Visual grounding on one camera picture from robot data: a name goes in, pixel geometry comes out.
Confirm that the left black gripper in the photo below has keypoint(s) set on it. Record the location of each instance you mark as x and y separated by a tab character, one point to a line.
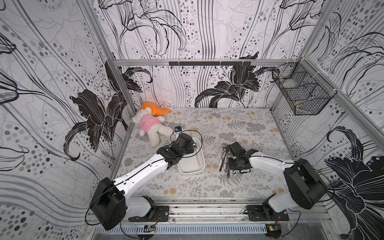
190	147

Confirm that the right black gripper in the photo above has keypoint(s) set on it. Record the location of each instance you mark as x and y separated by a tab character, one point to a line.
231	157

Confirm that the spoon with beige handle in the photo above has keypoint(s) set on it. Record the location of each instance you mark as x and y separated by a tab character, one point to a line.
197	157

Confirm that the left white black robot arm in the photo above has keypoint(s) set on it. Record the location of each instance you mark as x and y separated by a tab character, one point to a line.
114	200

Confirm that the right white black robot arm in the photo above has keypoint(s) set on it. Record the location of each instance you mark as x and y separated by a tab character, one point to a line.
305	186

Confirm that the white rectangular storage tray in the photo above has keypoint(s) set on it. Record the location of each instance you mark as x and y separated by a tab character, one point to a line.
188	164

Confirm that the white teddy bear pink shirt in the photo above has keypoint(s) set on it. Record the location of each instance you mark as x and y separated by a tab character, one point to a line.
152	126

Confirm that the orange plush toy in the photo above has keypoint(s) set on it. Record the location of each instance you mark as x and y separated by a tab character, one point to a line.
156	111

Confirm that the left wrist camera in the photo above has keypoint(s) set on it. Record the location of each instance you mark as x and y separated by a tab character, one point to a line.
178	129

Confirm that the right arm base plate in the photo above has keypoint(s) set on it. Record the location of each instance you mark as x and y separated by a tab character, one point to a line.
258	213

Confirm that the aluminium front rail frame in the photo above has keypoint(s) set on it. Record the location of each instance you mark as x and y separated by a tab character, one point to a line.
231	210

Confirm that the white slotted cable duct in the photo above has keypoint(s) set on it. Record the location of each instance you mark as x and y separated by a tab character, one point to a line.
186	229

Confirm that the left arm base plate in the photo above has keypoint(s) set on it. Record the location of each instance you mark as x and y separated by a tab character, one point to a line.
156	214

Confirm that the black bar on rail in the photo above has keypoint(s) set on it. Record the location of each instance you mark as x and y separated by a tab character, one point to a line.
207	63

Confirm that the black wire basket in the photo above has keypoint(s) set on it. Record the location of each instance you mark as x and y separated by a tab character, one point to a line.
302	91

